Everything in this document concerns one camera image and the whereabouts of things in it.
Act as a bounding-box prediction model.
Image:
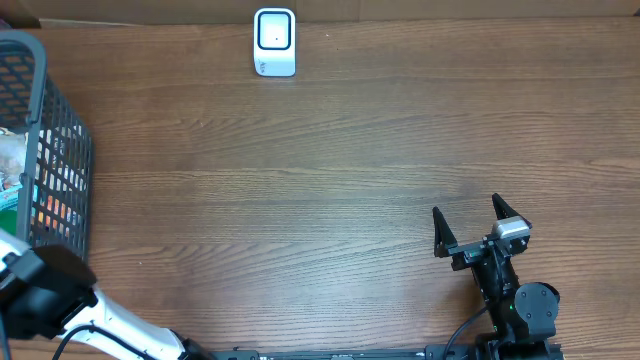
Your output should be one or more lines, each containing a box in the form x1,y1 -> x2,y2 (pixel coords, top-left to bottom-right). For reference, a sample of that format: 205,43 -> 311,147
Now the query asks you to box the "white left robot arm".
1,231 -> 212,359

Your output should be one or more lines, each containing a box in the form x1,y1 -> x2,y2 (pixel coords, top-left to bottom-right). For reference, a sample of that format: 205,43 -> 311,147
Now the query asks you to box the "clear snack bag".
1,128 -> 27,190

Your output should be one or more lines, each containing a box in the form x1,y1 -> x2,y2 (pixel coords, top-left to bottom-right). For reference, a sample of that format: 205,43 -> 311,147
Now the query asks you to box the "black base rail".
209,343 -> 481,360

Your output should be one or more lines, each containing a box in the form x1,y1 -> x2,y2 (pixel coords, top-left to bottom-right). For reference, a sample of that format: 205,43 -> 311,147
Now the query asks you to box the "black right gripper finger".
432,207 -> 458,258
491,193 -> 519,220

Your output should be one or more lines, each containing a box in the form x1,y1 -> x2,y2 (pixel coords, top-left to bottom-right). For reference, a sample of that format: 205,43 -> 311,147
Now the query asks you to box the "green cap white jar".
0,210 -> 17,236

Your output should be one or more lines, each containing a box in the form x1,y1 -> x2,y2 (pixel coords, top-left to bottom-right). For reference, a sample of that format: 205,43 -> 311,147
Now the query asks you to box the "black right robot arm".
425,193 -> 564,360

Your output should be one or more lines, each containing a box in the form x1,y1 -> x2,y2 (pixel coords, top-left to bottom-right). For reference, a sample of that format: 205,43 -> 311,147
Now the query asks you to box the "white barcode scanner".
253,7 -> 296,77

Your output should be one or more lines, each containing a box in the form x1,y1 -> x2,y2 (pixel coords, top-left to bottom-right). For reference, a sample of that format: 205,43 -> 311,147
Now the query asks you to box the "black cable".
441,305 -> 489,360

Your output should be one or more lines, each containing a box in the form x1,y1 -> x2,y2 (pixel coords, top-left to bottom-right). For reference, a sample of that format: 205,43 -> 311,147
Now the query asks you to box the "teal wipes pack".
0,183 -> 22,212

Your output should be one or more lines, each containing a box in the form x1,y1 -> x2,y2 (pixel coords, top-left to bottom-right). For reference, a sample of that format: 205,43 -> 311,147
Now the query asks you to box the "dark grey mesh basket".
1,29 -> 94,261

